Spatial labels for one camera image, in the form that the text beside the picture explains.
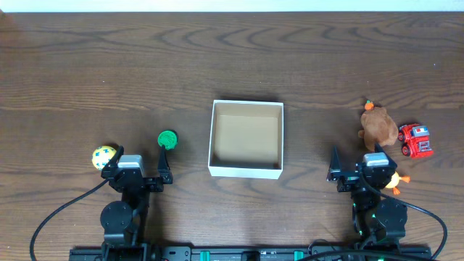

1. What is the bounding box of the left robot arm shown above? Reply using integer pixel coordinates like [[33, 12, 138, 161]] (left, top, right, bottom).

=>
[[98, 145, 173, 261]]

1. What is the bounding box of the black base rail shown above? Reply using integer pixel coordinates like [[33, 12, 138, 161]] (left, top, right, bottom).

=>
[[69, 244, 431, 261]]

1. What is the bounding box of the yellow blue patterned ball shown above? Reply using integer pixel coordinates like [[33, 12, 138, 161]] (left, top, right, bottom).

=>
[[91, 146, 116, 170]]

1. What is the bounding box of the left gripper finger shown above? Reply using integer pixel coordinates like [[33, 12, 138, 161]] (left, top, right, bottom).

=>
[[104, 146, 124, 169], [157, 145, 170, 174]]

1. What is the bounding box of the red toy fire truck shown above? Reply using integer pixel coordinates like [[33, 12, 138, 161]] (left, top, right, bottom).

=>
[[397, 123, 434, 159]]

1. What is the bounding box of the brown plush toy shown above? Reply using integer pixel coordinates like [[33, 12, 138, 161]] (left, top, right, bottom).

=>
[[358, 100, 399, 152]]

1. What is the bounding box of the yellow rubber duck toy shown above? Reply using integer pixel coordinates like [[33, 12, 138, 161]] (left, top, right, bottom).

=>
[[385, 172, 410, 195]]

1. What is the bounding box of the green knitted ball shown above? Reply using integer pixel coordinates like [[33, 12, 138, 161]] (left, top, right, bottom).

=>
[[157, 130, 178, 150]]

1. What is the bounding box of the white cardboard box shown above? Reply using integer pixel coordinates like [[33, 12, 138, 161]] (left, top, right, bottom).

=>
[[208, 100, 284, 180]]

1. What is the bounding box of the right black cable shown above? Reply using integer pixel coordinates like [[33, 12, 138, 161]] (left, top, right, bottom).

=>
[[358, 173, 448, 260]]

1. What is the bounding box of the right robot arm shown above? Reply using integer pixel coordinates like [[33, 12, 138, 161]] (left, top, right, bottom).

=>
[[327, 144, 407, 249]]

